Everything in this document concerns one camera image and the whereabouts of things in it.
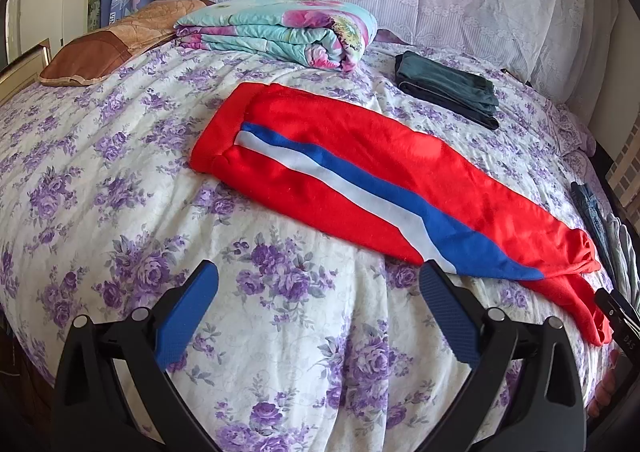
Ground red striped track pants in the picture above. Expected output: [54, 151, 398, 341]
[189, 83, 612, 346]

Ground blue denim jeans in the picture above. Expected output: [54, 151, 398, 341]
[570, 181, 639, 313]

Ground purple floral bedspread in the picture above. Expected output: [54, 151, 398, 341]
[1, 43, 600, 451]

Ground folded dark green pants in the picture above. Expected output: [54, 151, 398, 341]
[395, 50, 499, 131]

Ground brown pillow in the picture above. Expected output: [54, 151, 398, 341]
[38, 0, 213, 87]

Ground folded floral quilt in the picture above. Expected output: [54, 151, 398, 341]
[175, 0, 378, 72]

